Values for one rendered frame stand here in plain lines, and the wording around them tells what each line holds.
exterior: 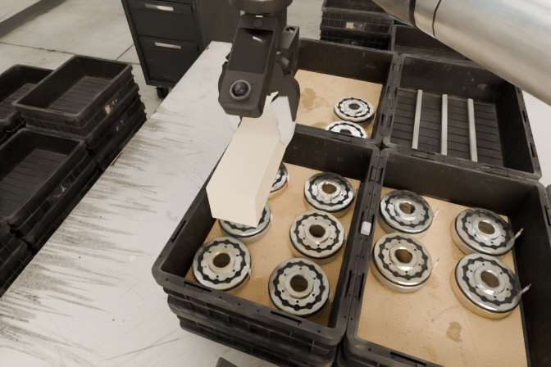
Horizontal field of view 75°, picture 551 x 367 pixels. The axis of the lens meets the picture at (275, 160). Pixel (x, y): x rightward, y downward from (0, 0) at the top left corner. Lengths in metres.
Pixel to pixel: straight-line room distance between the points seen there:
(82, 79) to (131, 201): 1.07
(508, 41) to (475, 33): 0.02
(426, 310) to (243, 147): 0.42
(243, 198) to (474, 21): 0.28
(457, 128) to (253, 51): 0.74
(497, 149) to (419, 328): 0.52
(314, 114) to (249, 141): 0.51
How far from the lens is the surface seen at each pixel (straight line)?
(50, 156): 1.76
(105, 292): 0.88
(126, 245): 0.93
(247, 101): 0.37
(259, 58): 0.39
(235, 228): 0.70
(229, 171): 0.45
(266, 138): 0.49
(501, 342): 0.73
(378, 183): 0.71
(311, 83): 1.10
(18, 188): 1.69
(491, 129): 1.08
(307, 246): 0.68
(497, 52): 0.31
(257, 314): 0.55
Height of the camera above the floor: 1.44
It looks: 46 degrees down
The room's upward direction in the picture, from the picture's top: straight up
